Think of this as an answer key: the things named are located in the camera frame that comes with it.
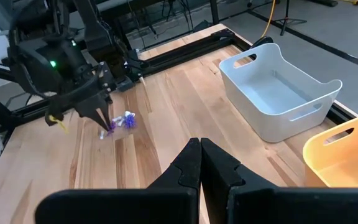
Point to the black tripod stand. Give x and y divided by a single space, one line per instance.
286 15

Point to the white plastic bin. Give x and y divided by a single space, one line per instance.
259 118

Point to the black aluminium table frame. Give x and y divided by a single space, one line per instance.
191 51

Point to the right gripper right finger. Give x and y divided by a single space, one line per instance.
259 205

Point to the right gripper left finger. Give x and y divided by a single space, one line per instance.
166 205

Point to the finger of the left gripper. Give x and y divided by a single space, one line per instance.
107 109
90 110

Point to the yellow tag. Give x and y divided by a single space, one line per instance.
61 126

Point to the orange plastic bin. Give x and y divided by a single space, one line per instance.
322 149

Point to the white plastic bone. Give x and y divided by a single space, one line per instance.
102 134
129 114
117 119

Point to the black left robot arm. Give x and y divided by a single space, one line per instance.
92 25

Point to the purple plastic spider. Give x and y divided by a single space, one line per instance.
130 121
112 126

